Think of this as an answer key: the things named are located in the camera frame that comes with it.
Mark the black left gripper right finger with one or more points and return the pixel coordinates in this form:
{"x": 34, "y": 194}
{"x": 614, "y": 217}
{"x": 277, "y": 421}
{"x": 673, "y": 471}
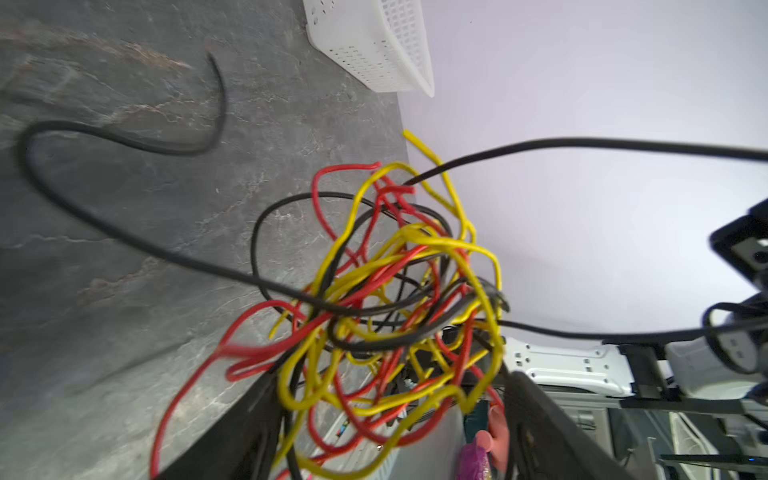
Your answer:
{"x": 544, "y": 443}

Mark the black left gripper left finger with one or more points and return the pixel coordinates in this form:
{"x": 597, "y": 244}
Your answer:
{"x": 241, "y": 444}

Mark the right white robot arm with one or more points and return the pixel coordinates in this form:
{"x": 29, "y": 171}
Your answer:
{"x": 685, "y": 404}

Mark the white plastic basket right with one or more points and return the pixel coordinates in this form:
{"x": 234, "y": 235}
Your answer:
{"x": 381, "y": 43}

